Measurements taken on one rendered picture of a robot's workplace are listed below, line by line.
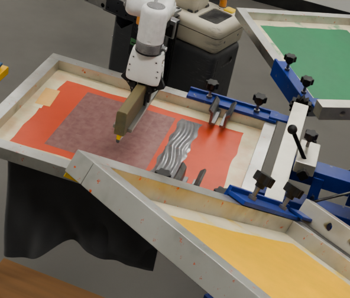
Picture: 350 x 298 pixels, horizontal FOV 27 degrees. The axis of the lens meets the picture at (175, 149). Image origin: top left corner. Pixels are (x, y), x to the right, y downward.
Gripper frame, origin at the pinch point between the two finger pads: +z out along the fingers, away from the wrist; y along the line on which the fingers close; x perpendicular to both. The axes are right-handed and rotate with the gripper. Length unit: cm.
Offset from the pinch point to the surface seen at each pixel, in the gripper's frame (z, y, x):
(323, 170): 5, -56, 2
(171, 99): 12.9, -4.6, -24.9
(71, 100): 14.1, 23.9, -8.5
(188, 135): 13.3, -15.0, -8.0
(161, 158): 13.5, -10.9, 7.7
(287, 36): 15, -32, -103
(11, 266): 108, 46, -22
